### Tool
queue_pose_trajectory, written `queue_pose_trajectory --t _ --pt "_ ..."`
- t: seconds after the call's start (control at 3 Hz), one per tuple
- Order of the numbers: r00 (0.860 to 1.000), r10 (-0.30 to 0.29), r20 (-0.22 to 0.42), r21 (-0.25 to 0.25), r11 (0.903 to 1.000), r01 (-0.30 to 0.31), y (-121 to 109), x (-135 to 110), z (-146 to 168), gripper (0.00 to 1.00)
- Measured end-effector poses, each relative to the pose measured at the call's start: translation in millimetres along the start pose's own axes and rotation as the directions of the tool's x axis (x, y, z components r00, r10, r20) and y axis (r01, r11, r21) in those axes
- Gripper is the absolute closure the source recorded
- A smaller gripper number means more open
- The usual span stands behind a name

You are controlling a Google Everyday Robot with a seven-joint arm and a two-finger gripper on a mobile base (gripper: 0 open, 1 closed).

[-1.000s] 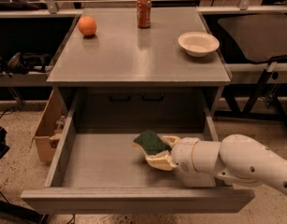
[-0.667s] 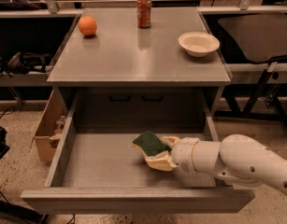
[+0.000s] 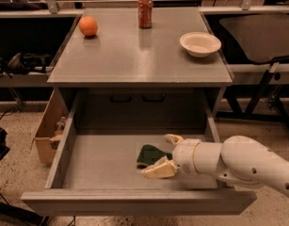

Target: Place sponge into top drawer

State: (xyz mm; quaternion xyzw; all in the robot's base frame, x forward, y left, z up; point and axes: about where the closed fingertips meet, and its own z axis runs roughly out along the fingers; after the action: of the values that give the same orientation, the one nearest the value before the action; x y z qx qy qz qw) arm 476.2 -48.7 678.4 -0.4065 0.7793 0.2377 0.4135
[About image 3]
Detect black right drawer handle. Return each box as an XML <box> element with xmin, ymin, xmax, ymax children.
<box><xmin>142</xmin><ymin>93</ymin><xmax>165</xmax><ymax>103</ymax></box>

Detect orange fruit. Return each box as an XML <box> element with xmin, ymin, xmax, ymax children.
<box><xmin>78</xmin><ymin>16</ymin><xmax>98</xmax><ymax>37</ymax></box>

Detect green yellow sponge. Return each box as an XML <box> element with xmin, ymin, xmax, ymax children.
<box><xmin>136</xmin><ymin>144</ymin><xmax>172</xmax><ymax>169</ymax></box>

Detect left grey shelf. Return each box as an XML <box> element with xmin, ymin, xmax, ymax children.
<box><xmin>0</xmin><ymin>9</ymin><xmax>82</xmax><ymax>88</ymax></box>

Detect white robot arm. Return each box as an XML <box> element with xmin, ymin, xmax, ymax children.
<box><xmin>142</xmin><ymin>134</ymin><xmax>289</xmax><ymax>198</ymax></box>

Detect grey cabinet with counter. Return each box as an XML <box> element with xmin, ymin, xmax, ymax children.
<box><xmin>49</xmin><ymin>8</ymin><xmax>232</xmax><ymax>134</ymax></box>

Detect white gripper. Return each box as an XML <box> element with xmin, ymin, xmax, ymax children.
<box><xmin>141</xmin><ymin>134</ymin><xmax>201</xmax><ymax>179</ymax></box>

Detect black headphones on shelf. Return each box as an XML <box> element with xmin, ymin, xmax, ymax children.
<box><xmin>0</xmin><ymin>53</ymin><xmax>53</xmax><ymax>75</ymax></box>

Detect red soda can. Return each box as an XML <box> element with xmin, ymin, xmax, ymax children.
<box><xmin>137</xmin><ymin>0</ymin><xmax>153</xmax><ymax>28</ymax></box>

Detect open grey top drawer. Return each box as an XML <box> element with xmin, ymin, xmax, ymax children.
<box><xmin>22</xmin><ymin>90</ymin><xmax>256</xmax><ymax>216</ymax></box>

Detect white bowl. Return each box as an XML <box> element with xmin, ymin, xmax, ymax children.
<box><xmin>180</xmin><ymin>32</ymin><xmax>221</xmax><ymax>58</ymax></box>

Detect black left drawer handle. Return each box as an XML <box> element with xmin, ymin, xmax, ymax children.
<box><xmin>110</xmin><ymin>93</ymin><xmax>132</xmax><ymax>103</ymax></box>

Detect cardboard box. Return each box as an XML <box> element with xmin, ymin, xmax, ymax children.
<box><xmin>34</xmin><ymin>91</ymin><xmax>67</xmax><ymax>164</ymax></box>

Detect black drawer handle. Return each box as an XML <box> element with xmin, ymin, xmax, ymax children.
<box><xmin>142</xmin><ymin>93</ymin><xmax>165</xmax><ymax>103</ymax></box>
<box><xmin>110</xmin><ymin>93</ymin><xmax>132</xmax><ymax>103</ymax></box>

